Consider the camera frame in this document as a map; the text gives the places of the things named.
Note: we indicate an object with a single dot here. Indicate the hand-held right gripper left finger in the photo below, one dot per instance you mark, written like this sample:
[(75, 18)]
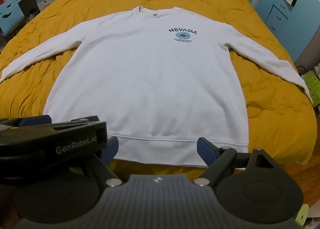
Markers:
[(111, 150)]

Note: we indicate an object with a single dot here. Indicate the green plastic basket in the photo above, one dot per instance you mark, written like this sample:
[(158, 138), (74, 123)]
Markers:
[(310, 86)]

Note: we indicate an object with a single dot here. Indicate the blue smiley face cabinet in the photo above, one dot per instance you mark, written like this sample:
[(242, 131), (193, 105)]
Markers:
[(10, 16)]

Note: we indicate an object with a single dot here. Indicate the blue drawer cabinet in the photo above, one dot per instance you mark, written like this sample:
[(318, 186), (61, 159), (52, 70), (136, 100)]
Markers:
[(277, 16)]

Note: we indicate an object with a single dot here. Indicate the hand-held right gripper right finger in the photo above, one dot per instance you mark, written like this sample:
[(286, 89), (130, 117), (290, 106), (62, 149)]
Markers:
[(206, 151)]

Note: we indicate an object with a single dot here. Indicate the white printed sweatshirt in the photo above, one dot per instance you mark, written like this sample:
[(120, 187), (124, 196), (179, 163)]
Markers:
[(150, 81)]

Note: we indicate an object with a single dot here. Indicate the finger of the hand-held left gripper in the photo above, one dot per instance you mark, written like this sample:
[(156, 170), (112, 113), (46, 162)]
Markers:
[(35, 120), (80, 121)]

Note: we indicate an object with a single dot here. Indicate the light green round knob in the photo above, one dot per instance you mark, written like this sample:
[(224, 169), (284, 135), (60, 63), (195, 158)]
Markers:
[(303, 216)]

